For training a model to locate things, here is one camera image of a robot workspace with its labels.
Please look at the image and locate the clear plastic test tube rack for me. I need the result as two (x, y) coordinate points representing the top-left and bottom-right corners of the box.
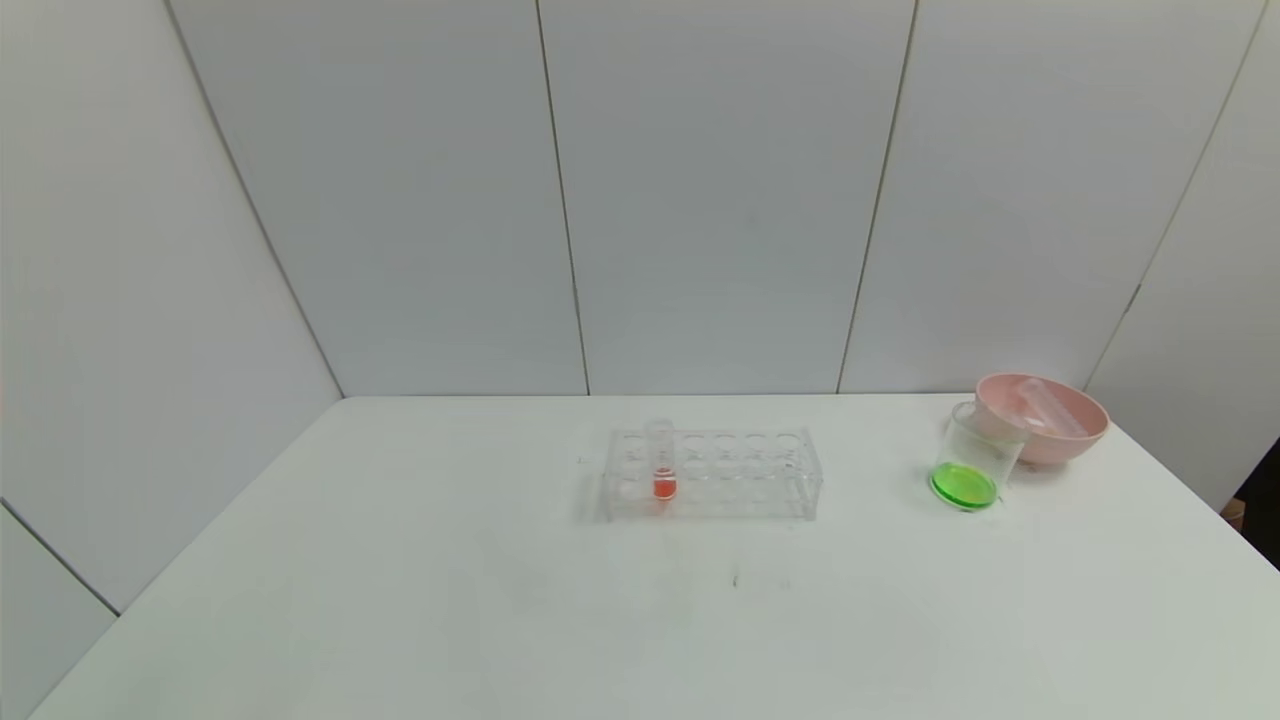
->
(603, 426), (824, 523)

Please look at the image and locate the pink bowl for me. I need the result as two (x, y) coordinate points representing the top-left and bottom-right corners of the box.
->
(975, 373), (1112, 467)

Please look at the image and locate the test tube with red pigment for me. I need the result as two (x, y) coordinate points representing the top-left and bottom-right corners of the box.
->
(647, 419), (680, 501)

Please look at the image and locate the test tube with blue pigment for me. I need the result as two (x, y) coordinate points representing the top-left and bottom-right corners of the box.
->
(1012, 378), (1095, 438)

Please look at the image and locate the clear glass beaker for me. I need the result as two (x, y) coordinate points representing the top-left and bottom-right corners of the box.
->
(929, 400), (1031, 513)

